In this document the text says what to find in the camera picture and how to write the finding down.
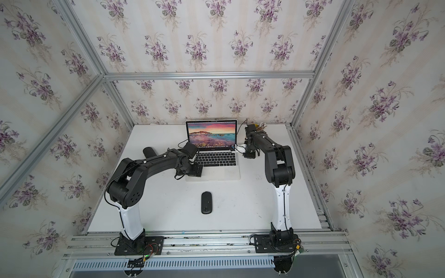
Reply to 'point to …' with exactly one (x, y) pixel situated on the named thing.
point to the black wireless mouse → (206, 202)
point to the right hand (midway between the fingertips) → (250, 151)
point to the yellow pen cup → (256, 125)
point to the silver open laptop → (216, 141)
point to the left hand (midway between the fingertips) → (195, 175)
